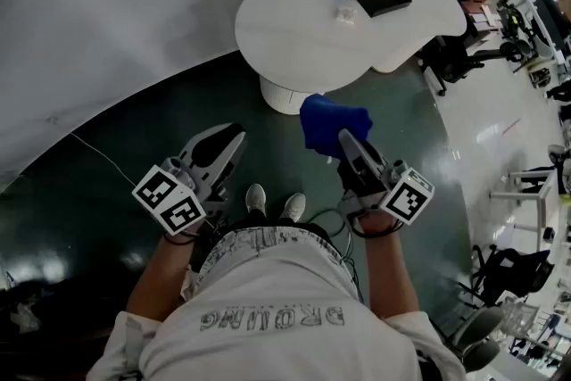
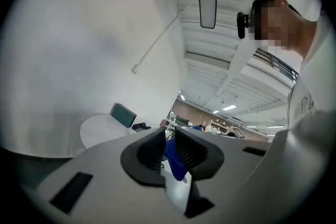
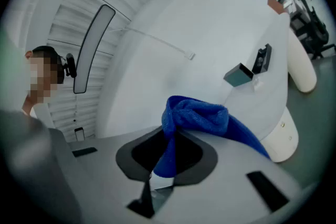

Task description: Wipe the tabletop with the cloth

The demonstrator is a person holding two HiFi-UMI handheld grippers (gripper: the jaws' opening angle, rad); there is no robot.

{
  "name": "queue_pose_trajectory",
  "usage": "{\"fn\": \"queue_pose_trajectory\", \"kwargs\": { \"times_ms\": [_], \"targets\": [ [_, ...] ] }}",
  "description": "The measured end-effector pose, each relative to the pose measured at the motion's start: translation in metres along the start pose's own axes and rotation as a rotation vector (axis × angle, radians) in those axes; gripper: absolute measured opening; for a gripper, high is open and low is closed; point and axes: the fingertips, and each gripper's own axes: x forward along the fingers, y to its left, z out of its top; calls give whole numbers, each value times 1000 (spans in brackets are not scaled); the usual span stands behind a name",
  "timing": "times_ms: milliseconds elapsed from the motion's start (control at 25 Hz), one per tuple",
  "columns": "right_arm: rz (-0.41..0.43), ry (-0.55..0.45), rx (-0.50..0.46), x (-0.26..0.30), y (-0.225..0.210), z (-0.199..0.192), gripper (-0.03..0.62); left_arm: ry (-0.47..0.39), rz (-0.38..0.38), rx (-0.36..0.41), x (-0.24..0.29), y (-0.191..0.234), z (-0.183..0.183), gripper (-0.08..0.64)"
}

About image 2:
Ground dark mezzanine railing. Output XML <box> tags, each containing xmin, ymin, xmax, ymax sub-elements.
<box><xmin>253</xmin><ymin>47</ymin><xmax>300</xmax><ymax>83</ymax></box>

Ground person's white printed shirt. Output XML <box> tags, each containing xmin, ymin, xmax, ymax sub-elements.
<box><xmin>287</xmin><ymin>10</ymin><xmax>334</xmax><ymax>129</ymax></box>

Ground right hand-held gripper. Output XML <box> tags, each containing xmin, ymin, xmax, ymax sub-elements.
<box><xmin>225</xmin><ymin>125</ymin><xmax>247</xmax><ymax>139</ymax></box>

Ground black open box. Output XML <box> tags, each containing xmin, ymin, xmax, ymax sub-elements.
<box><xmin>131</xmin><ymin>122</ymin><xmax>152</xmax><ymax>132</ymax></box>

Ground wooden display shelf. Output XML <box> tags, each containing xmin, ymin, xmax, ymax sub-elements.
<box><xmin>209</xmin><ymin>119</ymin><xmax>226</xmax><ymax>132</ymax></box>

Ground black head-worn camera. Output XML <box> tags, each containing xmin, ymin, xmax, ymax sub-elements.
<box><xmin>236</xmin><ymin>12</ymin><xmax>250</xmax><ymax>39</ymax></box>

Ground blue cloth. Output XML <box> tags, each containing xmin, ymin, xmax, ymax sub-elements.
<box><xmin>165</xmin><ymin>137</ymin><xmax>188</xmax><ymax>182</ymax></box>

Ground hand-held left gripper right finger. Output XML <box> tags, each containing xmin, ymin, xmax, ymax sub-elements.
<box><xmin>174</xmin><ymin>126</ymin><xmax>275</xmax><ymax>224</ymax></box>

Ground round white table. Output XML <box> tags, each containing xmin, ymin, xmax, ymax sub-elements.
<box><xmin>79</xmin><ymin>113</ymin><xmax>160</xmax><ymax>151</ymax></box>

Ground person's head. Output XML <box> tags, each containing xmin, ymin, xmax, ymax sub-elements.
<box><xmin>250</xmin><ymin>0</ymin><xmax>320</xmax><ymax>60</ymax></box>

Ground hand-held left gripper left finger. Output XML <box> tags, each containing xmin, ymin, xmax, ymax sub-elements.
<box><xmin>31</xmin><ymin>127</ymin><xmax>190</xmax><ymax>224</ymax></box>

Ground dark green box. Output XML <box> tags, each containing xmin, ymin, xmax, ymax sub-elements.
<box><xmin>109</xmin><ymin>103</ymin><xmax>138</xmax><ymax>129</ymax></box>

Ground white wall cable conduit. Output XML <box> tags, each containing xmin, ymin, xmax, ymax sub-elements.
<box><xmin>136</xmin><ymin>1</ymin><xmax>197</xmax><ymax>66</ymax></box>

